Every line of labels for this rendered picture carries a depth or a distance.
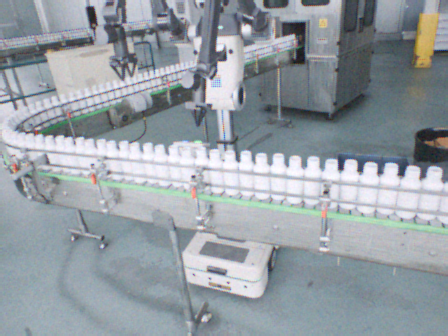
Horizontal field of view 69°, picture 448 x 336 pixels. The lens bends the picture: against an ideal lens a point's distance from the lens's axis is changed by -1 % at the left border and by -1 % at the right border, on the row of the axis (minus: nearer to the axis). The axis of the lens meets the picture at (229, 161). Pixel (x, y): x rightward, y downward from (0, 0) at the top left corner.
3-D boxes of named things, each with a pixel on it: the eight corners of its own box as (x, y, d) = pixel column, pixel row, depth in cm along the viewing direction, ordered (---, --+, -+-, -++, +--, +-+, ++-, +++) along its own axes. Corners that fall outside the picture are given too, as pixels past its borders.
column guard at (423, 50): (412, 67, 731) (420, 14, 683) (410, 64, 764) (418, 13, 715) (432, 67, 717) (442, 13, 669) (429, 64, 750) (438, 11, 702)
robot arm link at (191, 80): (219, 68, 136) (202, 60, 139) (205, 63, 126) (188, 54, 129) (207, 95, 140) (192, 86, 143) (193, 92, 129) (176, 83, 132)
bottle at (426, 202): (425, 208, 107) (436, 163, 100) (440, 219, 102) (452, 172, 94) (410, 212, 106) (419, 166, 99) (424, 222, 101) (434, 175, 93)
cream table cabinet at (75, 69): (125, 110, 593) (110, 42, 541) (147, 115, 557) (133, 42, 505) (67, 131, 518) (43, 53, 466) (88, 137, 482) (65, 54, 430)
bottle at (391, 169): (387, 203, 111) (394, 160, 103) (398, 214, 105) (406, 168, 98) (371, 206, 110) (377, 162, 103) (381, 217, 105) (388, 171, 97)
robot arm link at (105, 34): (125, 7, 126) (106, 9, 129) (105, 9, 117) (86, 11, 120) (132, 40, 131) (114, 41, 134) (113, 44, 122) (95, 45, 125)
